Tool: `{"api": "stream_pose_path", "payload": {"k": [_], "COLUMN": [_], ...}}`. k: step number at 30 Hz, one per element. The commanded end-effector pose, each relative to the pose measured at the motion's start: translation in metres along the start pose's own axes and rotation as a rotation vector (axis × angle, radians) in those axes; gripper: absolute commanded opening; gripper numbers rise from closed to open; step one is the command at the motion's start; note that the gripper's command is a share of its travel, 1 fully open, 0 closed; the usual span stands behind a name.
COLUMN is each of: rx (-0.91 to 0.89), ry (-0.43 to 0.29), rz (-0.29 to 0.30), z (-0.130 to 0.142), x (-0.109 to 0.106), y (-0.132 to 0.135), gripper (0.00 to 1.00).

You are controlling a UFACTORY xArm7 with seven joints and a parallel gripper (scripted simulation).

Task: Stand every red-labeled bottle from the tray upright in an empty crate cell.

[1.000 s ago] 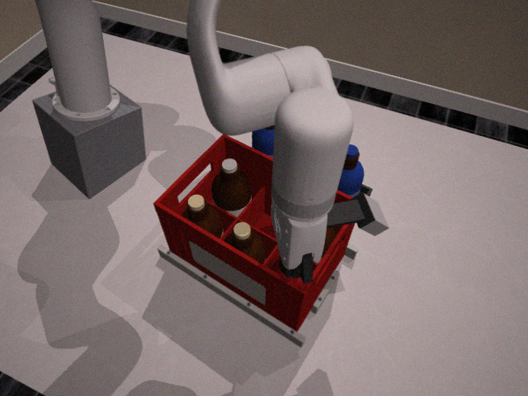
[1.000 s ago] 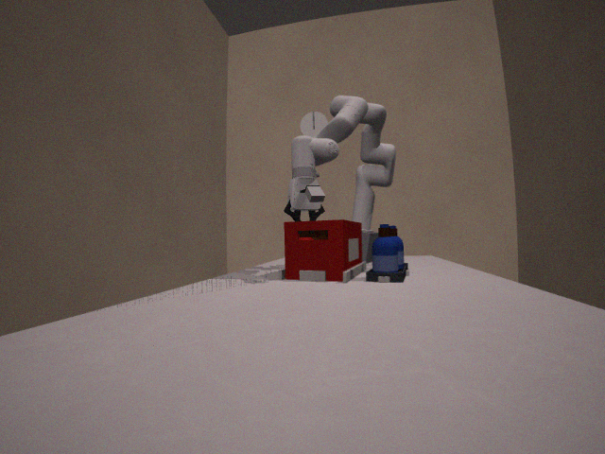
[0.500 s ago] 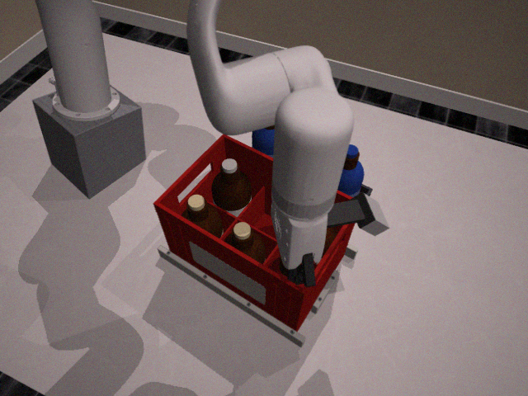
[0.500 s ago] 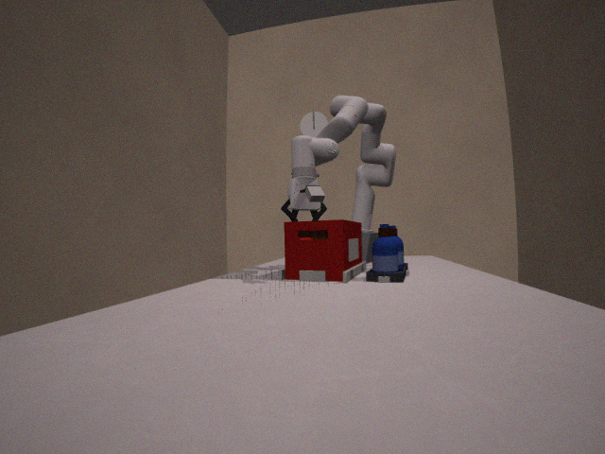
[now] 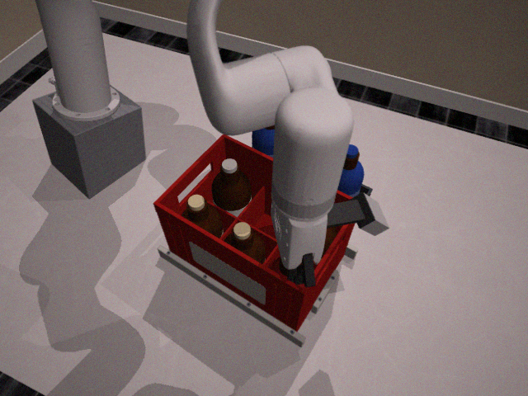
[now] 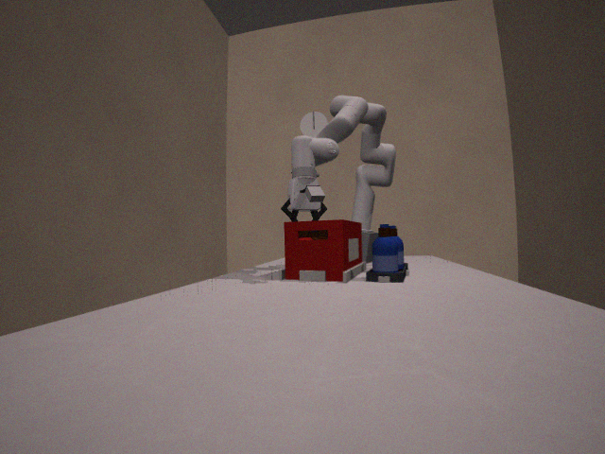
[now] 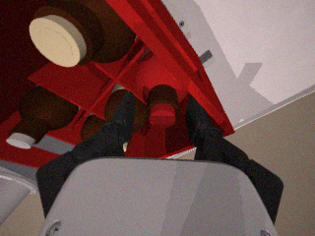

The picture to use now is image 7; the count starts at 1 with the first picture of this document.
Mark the brown glass bottle with cream cap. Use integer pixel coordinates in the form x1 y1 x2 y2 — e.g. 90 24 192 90
30 0 137 67

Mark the red-labeled bottle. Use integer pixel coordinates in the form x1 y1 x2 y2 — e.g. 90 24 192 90
136 48 188 128

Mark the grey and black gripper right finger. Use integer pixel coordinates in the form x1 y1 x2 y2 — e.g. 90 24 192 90
185 95 284 225

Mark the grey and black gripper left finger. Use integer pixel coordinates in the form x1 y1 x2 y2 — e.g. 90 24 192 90
35 91 136 218

